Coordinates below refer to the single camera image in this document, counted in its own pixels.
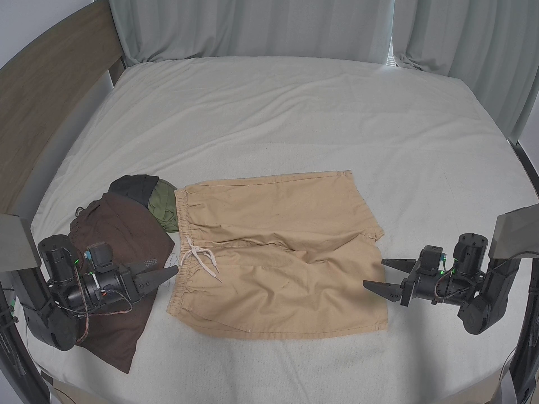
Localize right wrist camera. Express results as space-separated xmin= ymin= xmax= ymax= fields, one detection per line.
xmin=417 ymin=245 xmax=446 ymax=275

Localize brown garment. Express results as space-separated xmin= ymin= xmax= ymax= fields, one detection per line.
xmin=67 ymin=194 xmax=176 ymax=374

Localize small white cloth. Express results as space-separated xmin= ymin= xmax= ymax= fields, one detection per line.
xmin=164 ymin=252 xmax=182 ymax=288

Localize black garment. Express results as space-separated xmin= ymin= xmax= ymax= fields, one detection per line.
xmin=109 ymin=175 xmax=161 ymax=208

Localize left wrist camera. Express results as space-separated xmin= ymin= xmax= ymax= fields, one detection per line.
xmin=83 ymin=242 xmax=115 ymax=273

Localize pale green curtain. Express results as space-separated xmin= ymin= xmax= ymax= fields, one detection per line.
xmin=103 ymin=0 xmax=397 ymax=68
xmin=391 ymin=0 xmax=539 ymax=144

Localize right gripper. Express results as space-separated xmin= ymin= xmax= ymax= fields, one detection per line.
xmin=362 ymin=258 xmax=448 ymax=309

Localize tan shorts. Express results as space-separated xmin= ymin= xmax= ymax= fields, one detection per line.
xmin=167 ymin=168 xmax=389 ymax=341

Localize green garment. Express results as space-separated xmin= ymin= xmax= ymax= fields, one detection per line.
xmin=147 ymin=178 xmax=181 ymax=235

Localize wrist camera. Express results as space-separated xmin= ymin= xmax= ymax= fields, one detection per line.
xmin=417 ymin=245 xmax=446 ymax=275
xmin=83 ymin=242 xmax=115 ymax=273

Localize bed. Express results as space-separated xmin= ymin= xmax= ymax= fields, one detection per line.
xmin=0 ymin=0 xmax=539 ymax=404

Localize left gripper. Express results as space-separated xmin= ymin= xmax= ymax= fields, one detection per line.
xmin=83 ymin=258 xmax=179 ymax=310

